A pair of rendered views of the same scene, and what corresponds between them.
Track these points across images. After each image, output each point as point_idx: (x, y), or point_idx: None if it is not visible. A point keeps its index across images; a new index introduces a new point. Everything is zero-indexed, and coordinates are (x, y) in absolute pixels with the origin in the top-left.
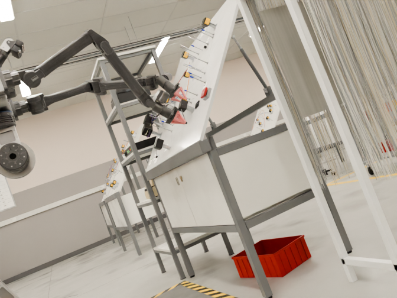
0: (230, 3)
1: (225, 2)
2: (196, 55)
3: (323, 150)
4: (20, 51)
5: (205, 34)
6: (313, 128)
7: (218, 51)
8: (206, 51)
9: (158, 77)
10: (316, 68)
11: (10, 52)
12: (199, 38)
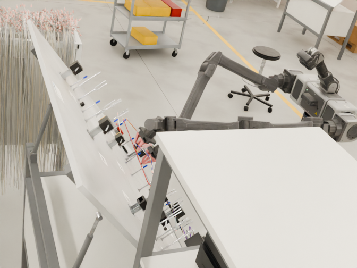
0: (45, 46)
1: (38, 43)
2: (85, 126)
3: (44, 170)
4: (302, 63)
5: (62, 92)
6: (48, 153)
7: (87, 98)
8: (85, 108)
9: (162, 118)
10: None
11: (315, 62)
12: (62, 103)
